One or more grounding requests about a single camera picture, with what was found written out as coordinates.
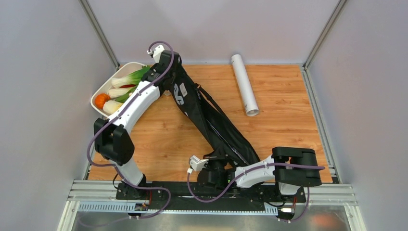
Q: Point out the green bok choy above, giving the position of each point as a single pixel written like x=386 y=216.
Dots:
x=121 y=94
x=133 y=78

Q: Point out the green bok choy top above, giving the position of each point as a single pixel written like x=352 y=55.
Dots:
x=133 y=78

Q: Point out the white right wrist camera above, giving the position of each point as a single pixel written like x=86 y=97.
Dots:
x=196 y=164

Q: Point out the left aluminium frame post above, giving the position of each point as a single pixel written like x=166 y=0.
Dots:
x=99 y=31

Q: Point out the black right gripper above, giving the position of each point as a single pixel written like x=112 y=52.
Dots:
x=223 y=158

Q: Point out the white shuttlecock tube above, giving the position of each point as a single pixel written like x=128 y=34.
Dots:
x=245 y=87

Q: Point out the white oval vegetable basket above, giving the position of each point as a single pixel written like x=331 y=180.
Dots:
x=124 y=70

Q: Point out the aluminium frame post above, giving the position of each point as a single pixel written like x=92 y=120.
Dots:
x=325 y=32
x=99 y=31

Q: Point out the black Crossway racket bag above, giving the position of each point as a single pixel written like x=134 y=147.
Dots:
x=214 y=125

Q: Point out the red chili pepper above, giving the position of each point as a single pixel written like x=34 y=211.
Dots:
x=128 y=86

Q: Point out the yellow napa cabbage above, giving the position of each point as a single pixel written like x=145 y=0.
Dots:
x=111 y=107

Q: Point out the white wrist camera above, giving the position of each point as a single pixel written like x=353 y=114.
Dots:
x=196 y=164
x=156 y=53

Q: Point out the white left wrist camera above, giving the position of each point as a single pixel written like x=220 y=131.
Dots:
x=156 y=53

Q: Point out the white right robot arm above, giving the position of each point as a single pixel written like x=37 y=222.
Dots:
x=289 y=167

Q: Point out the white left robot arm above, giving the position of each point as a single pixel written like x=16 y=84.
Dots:
x=112 y=135

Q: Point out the right aluminium frame post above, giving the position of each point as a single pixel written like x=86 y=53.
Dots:
x=325 y=32

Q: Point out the orange tangerine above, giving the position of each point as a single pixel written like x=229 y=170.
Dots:
x=101 y=99

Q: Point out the green bok choy lower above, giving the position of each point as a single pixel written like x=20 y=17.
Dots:
x=121 y=94

